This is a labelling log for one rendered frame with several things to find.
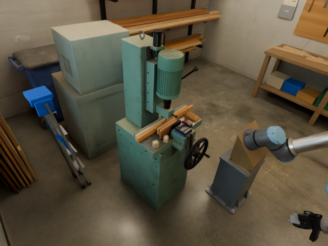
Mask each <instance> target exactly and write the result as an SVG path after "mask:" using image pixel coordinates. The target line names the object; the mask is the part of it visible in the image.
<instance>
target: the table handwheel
mask: <svg viewBox="0 0 328 246"><path fill-rule="evenodd" d="M203 141H204V143H203V145H202V146H201V147H200V148H199V150H195V148H196V147H197V146H198V145H199V144H200V143H201V142H203ZM203 147H204V148H203ZM207 147H208V139H207V138H201V139H199V140H197V141H196V143H195V144H194V145H193V146H192V147H191V148H190V147H189V152H188V153H187V155H186V158H185V160H184V168H185V169H186V170H191V169H193V168H194V167H195V166H196V165H197V164H198V163H199V162H200V161H201V159H202V158H203V156H204V153H206V150H207ZM202 148H203V151H202V153H201V152H200V151H201V149H202ZM190 156H193V157H195V158H194V163H193V164H192V165H191V166H187V164H188V160H189V158H190ZM196 159H197V160H196Z"/></svg>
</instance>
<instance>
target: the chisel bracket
mask: <svg viewBox="0 0 328 246"><path fill-rule="evenodd" d="M156 112H157V113H159V114H160V115H162V116H163V117H165V118H167V119H170V118H171V117H173V116H172V115H171V114H174V108H172V107H170V109H165V108H164V103H163V102H161V103H159V104H157V105H156Z"/></svg>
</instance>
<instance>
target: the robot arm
mask: <svg viewBox="0 0 328 246"><path fill-rule="evenodd" d="M243 141H244V144H245V146H246V148H247V149H248V150H250V151H253V150H256V149H258V148H260V147H266V148H267V149H268V150H269V151H270V152H271V153H272V154H273V155H274V156H275V158H276V159H278V160H279V161H281V162H283V163H286V162H287V163H288V162H291V161H293V160H294V158H296V156H298V154H299V153H302V152H307V151H312V150H316V149H321V148H326V147H328V131H325V132H321V133H317V134H314V135H310V136H306V137H302V138H298V139H295V140H294V139H292V138H288V139H286V137H285V132H284V130H283V129H282V128H281V127H279V126H270V127H266V128H261V129H246V130H245V131H244V133H243ZM306 212H310V211H304V213H302V214H301V213H300V214H298V215H297V214H296V213H294V214H293V215H291V216H290V219H288V220H287V221H288V222H289V223H291V224H292V225H294V226H295V227H297V228H302V229H312V232H311V234H310V237H309V239H310V240H311V241H312V242H314V241H316V240H317V239H318V236H319V233H320V231H322V232H323V233H324V234H328V217H323V216H322V214H315V213H313V212H310V214H308V213H306Z"/></svg>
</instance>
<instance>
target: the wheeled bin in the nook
mask: <svg viewBox="0 0 328 246"><path fill-rule="evenodd" d="M8 59H9V61H10V62H11V63H12V64H13V65H14V66H15V67H16V68H17V69H18V70H19V71H22V70H23V71H24V74H25V76H26V78H27V80H28V82H29V84H30V86H31V89H34V88H37V87H41V86H45V87H46V88H47V89H48V90H49V91H50V92H51V93H52V94H53V97H54V98H53V99H52V101H53V104H54V108H55V111H56V112H57V114H56V113H54V114H53V115H54V117H55V119H56V120H57V121H58V120H60V119H63V118H64V117H63V114H62V110H61V106H60V103H59V99H58V96H57V93H56V89H55V86H54V82H53V79H52V75H51V74H52V73H56V72H60V71H61V67H60V63H59V59H58V55H57V51H56V47H55V44H51V45H46V46H41V47H36V48H31V49H27V50H22V51H18V52H15V53H13V54H12V56H10V57H8ZM14 61H18V62H19V63H20V65H17V64H16V63H15V62H14ZM30 111H31V113H32V114H33V115H37V116H38V113H37V111H36V108H35V107H34V108H32V107H30ZM41 125H42V127H43V128H45V129H49V127H48V126H47V123H46V121H45V119H44V117H43V118H42V120H41Z"/></svg>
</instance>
